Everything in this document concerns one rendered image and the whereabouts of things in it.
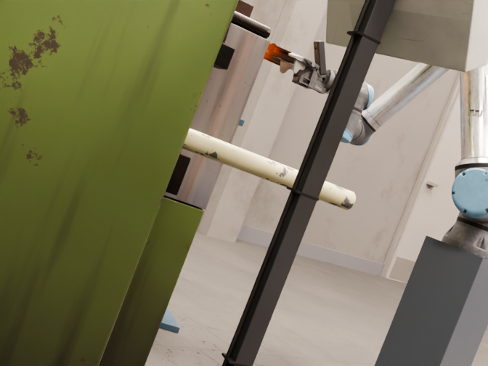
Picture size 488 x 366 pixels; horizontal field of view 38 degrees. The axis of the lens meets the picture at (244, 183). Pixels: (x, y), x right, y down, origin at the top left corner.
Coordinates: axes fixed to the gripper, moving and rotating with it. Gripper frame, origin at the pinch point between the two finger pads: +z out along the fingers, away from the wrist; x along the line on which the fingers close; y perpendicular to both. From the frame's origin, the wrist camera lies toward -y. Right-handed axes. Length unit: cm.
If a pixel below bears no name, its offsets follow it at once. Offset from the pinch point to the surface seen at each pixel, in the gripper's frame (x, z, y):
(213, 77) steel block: -63, 34, 22
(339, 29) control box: -90, 19, 5
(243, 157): -86, 27, 37
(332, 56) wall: 303, -141, -63
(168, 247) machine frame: -63, 29, 65
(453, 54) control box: -113, 5, 6
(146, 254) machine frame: -63, 34, 68
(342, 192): -84, 1, 37
